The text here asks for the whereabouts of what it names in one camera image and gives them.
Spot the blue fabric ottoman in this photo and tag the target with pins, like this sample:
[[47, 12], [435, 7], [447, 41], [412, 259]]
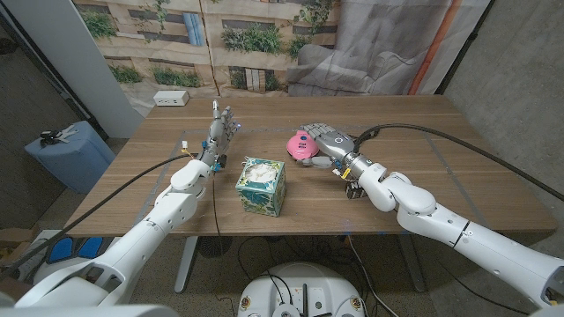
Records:
[[72, 160]]

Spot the grey table leg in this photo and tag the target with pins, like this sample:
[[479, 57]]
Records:
[[412, 264]]

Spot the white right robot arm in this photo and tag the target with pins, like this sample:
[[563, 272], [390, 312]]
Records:
[[440, 220]]

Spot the black round floor disc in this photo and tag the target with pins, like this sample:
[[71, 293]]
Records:
[[215, 246]]

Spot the white power strip box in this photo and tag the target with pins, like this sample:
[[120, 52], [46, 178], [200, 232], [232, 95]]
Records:
[[171, 98]]

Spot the teal leaf print tissue box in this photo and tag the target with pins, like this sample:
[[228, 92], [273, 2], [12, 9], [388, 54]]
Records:
[[260, 196]]

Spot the pink mini sandwich press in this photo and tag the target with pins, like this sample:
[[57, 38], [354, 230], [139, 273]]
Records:
[[300, 147]]

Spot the black Nitro golf ball box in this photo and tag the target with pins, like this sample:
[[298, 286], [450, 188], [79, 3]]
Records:
[[352, 191]]

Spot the white foot pedal blue pads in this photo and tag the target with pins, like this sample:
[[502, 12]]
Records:
[[75, 248]]

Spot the white table leg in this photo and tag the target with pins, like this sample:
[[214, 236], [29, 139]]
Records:
[[185, 264]]

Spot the brown cardboard box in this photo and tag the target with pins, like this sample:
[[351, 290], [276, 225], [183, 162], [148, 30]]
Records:
[[13, 240]]

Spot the bunch of keys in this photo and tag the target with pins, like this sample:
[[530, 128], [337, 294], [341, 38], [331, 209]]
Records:
[[53, 136]]

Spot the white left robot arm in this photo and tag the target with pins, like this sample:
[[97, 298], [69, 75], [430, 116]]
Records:
[[145, 238]]

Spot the white square pillar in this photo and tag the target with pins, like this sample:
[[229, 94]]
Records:
[[75, 57]]

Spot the white robot torso base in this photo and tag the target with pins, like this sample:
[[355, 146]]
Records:
[[302, 286]]

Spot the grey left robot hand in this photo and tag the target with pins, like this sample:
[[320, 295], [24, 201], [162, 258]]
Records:
[[217, 136]]

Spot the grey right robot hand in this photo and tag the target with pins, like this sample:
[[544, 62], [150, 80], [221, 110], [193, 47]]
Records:
[[337, 145]]

